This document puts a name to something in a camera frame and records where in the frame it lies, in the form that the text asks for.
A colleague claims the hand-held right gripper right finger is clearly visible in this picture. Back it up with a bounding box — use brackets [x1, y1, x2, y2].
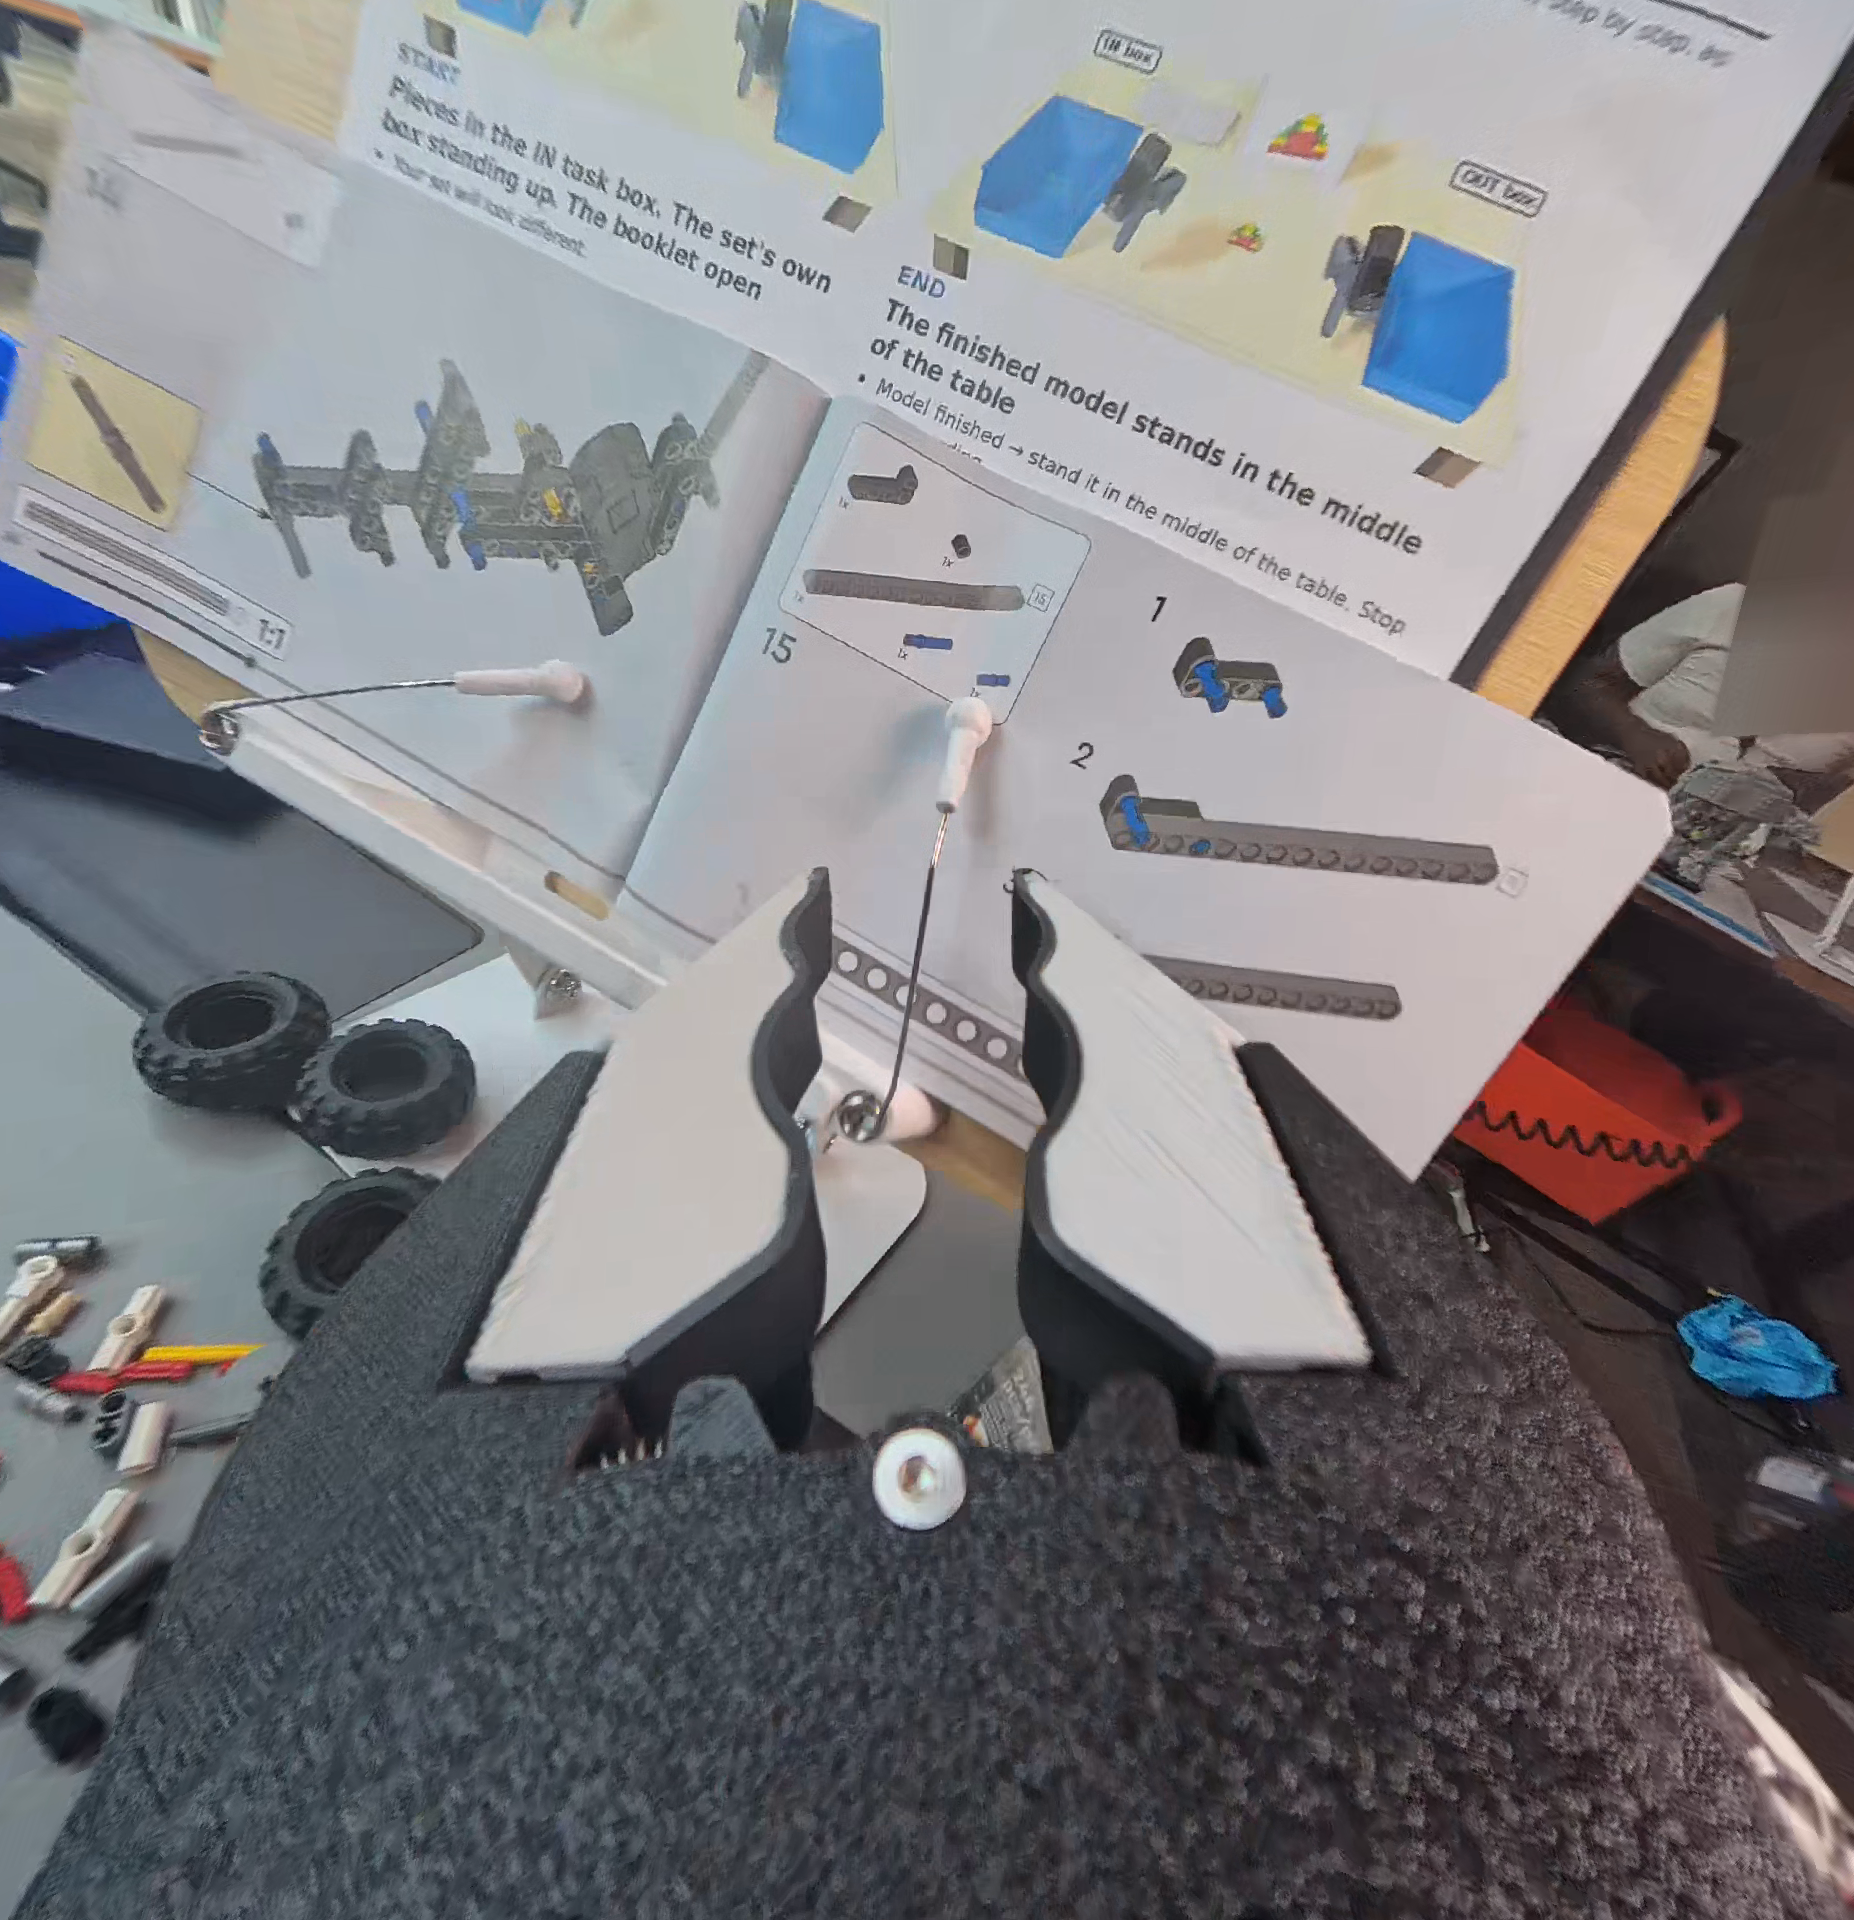
[1010, 865, 1375, 1457]

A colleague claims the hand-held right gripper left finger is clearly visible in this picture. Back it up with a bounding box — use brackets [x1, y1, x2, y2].
[461, 865, 835, 1457]

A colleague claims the building instruction booklet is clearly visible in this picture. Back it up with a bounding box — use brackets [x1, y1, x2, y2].
[0, 19, 1678, 1182]

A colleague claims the grey desk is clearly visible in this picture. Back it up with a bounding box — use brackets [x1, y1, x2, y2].
[0, 877, 1013, 1920]

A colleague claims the black desk mat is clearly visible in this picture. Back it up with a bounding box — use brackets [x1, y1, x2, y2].
[0, 760, 488, 1025]

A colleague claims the printed task instruction sheet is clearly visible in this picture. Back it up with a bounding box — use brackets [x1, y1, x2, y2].
[209, 0, 1854, 683]

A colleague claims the black toy tire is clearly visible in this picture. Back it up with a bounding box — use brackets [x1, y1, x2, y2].
[292, 1019, 477, 1160]
[131, 976, 331, 1115]
[258, 1167, 435, 1344]

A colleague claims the orange basket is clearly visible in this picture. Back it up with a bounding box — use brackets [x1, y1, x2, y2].
[1451, 997, 1748, 1230]

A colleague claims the white and wooden book stand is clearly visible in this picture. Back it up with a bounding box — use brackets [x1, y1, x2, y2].
[142, 325, 1731, 1310]

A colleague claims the pile of small building pieces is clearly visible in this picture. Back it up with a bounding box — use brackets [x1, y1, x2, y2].
[0, 1233, 265, 1759]

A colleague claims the blue crumpled bag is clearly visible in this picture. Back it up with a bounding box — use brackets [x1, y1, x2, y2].
[1678, 1296, 1842, 1407]

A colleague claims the blue plastic bin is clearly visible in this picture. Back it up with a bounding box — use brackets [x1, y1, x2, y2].
[0, 306, 131, 648]

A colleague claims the patterned grey clothing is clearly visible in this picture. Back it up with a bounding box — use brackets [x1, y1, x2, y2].
[1708, 1655, 1854, 1920]

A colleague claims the wire page holder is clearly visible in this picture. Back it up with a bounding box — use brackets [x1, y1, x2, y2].
[194, 664, 585, 750]
[835, 700, 994, 1151]

